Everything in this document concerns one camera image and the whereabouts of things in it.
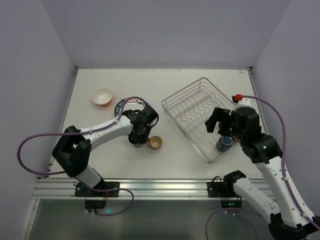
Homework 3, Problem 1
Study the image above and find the green rimmed printed plate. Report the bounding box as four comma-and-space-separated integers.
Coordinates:
113, 97, 149, 117

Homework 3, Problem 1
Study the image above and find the dark maroon mug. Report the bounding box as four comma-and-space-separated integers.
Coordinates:
129, 140, 144, 148

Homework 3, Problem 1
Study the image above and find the orange red mug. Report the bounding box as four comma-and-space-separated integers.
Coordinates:
147, 136, 163, 150

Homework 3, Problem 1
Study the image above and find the dark blue mug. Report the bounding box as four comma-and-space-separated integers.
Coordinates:
215, 136, 233, 153

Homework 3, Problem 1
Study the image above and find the orange bowl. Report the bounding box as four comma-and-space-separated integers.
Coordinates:
91, 88, 113, 107

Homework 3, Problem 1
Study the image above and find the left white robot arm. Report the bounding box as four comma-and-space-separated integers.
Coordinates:
52, 105, 159, 190

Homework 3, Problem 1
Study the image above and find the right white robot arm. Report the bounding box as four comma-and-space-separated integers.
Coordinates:
205, 107, 320, 240

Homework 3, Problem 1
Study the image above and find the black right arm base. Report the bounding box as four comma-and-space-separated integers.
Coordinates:
206, 176, 243, 209

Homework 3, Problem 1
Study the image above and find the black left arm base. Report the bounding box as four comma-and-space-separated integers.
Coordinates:
74, 181, 120, 212

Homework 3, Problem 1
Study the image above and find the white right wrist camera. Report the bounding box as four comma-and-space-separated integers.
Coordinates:
231, 94, 251, 112

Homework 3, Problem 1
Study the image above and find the metal wire dish rack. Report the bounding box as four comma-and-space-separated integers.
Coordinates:
162, 77, 234, 164

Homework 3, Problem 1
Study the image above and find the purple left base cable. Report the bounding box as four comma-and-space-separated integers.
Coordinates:
84, 187, 135, 217

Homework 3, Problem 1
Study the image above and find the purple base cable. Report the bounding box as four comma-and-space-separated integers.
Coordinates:
204, 208, 263, 240
84, 187, 135, 217

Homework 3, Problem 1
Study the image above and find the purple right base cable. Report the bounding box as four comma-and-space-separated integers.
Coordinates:
204, 208, 263, 240

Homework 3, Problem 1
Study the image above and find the aluminium mounting rail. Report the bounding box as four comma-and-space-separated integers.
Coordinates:
31, 177, 276, 201

